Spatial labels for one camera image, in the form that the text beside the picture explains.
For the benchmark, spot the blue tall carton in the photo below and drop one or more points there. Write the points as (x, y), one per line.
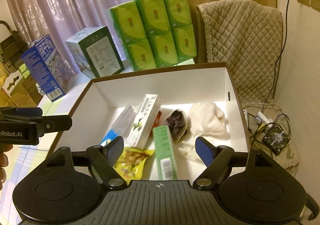
(47, 68)

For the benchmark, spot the white sock bundle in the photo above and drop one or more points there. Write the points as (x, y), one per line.
(207, 120)

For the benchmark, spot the brown cardboard box white inside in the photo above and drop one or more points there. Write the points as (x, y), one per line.
(94, 105)

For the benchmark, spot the brown cardboard carton white handle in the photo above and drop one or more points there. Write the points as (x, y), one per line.
(19, 91)

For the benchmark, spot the black folding cart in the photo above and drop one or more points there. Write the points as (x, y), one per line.
(12, 48)

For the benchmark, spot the clear plastic blister pack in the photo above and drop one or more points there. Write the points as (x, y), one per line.
(189, 153)

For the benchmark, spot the green tissue pack bundle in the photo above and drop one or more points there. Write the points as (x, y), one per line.
(155, 33)

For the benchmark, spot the light blue green milk carton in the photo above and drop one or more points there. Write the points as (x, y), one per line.
(94, 51)

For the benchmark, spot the blue toothpaste tube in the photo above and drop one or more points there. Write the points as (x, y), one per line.
(111, 135)

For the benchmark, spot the red snack packet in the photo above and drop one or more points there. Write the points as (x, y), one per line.
(157, 120)

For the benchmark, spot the dark brown sock pair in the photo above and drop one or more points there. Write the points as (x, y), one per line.
(177, 123)

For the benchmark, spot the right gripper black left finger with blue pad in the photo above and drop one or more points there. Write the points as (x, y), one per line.
(102, 160)

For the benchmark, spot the green white small carton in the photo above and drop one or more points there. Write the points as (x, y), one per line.
(165, 154)

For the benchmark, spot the white power strip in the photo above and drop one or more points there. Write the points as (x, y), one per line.
(259, 118)

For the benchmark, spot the person's left hand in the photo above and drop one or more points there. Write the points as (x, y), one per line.
(4, 163)

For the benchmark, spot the black small fan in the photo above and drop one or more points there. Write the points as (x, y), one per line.
(276, 139)

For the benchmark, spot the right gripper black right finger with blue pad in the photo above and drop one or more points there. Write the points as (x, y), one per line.
(216, 160)

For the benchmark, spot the beige quilted covered chair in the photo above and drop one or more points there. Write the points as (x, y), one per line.
(247, 37)

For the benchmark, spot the checked blue green bedsheet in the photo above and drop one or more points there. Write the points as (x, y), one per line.
(24, 158)

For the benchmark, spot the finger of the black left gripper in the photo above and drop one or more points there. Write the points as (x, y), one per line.
(53, 123)
(21, 114)

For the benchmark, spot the blue packet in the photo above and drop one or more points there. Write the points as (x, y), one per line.
(124, 121)

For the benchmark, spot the white medicine box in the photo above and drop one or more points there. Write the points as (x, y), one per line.
(144, 120)

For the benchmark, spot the yellow snack packet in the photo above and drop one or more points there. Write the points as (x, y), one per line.
(130, 164)

